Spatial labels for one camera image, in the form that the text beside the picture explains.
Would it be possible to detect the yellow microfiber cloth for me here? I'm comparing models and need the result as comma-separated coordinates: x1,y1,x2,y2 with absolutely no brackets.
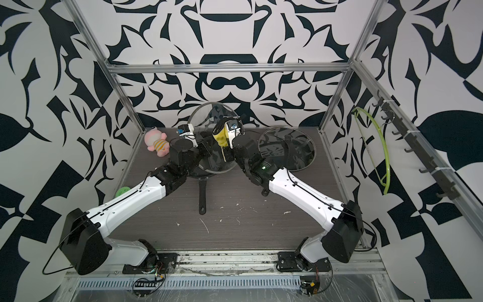
212,121,235,148

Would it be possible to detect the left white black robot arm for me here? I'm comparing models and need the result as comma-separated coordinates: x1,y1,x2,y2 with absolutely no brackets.
59,135,217,275

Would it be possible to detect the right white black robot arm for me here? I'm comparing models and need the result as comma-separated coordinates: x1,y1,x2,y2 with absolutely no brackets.
217,134,364,264

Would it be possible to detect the left black frying pan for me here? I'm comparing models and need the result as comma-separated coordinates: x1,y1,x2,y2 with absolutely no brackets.
182,131,234,215

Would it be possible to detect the black frying pan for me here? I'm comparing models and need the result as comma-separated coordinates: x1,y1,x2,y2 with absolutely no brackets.
258,126,317,197
182,131,234,215

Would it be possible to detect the pink plush toy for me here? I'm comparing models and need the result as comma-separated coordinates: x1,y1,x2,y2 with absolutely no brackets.
144,128,170,157

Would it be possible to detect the right black frying pan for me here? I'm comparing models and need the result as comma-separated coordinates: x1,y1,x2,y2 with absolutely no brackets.
258,126,317,197

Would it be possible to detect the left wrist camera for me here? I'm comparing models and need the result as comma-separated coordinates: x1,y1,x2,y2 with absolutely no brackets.
177,123,198,148

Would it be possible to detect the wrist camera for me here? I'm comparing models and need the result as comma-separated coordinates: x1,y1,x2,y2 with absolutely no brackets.
177,123,198,148
225,119,243,137

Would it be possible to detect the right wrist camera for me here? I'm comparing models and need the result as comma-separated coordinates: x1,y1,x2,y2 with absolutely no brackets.
225,119,243,137

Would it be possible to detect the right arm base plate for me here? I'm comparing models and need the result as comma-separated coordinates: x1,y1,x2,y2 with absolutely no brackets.
275,252,332,273

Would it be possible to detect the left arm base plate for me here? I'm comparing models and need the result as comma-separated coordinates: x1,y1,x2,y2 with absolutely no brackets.
122,253,179,275

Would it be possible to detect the green hoop on wall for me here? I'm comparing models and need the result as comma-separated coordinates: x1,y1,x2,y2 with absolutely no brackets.
352,107,391,196

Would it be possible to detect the aluminium frame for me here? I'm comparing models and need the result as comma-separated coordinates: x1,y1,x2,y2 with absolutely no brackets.
60,0,483,302

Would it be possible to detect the black wall hook rail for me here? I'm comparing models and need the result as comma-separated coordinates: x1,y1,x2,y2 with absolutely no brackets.
375,90,462,201

